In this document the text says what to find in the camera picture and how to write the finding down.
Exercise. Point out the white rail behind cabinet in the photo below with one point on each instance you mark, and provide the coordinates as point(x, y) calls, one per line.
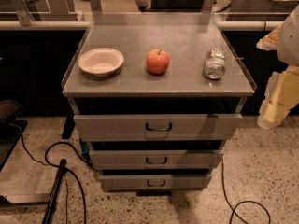
point(83, 25)

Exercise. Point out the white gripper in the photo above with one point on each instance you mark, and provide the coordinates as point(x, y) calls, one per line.
point(289, 42)

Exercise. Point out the grey drawer cabinet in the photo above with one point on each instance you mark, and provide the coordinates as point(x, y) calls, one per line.
point(133, 90)

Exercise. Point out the dark tray left edge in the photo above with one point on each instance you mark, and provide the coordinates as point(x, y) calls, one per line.
point(10, 128)

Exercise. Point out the grey drawer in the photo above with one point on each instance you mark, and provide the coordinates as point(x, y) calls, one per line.
point(153, 182)
point(154, 159)
point(168, 127)

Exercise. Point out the clear plastic bottle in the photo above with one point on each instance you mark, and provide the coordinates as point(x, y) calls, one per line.
point(214, 67)

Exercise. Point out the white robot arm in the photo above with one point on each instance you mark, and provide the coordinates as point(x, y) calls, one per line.
point(284, 40)

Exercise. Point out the white paper bowl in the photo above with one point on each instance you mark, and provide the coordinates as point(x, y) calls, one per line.
point(100, 62)

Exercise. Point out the red apple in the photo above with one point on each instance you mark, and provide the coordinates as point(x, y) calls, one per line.
point(157, 61)

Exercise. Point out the black bar on floor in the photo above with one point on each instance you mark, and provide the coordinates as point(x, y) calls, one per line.
point(47, 219)

